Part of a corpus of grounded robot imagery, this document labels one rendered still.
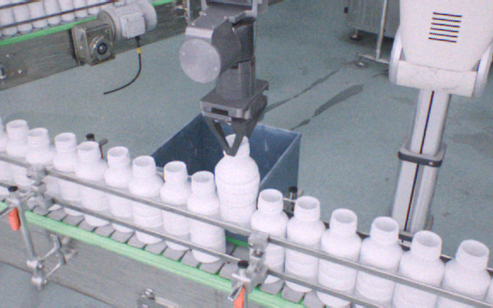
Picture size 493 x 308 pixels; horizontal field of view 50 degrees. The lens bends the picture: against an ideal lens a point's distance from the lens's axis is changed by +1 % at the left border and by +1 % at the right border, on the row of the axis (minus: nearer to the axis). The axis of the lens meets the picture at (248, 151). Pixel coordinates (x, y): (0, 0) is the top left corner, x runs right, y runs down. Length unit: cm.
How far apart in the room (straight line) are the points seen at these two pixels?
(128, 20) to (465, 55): 134
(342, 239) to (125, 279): 46
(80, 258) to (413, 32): 85
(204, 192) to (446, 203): 217
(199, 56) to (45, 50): 159
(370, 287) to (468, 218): 204
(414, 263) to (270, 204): 22
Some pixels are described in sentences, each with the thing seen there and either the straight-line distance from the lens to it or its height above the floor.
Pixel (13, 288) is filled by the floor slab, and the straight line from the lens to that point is 249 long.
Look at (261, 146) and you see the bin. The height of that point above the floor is 88.
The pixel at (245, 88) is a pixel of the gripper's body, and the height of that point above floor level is 135.
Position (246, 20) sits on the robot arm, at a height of 144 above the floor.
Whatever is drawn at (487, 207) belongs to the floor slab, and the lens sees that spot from 296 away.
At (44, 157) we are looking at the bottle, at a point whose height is 112.
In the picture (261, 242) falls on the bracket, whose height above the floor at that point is 112.
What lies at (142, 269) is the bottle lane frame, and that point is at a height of 96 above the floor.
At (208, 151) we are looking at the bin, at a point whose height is 82.
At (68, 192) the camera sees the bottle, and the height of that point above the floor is 106.
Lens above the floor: 165
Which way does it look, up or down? 32 degrees down
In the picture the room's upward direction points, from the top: straight up
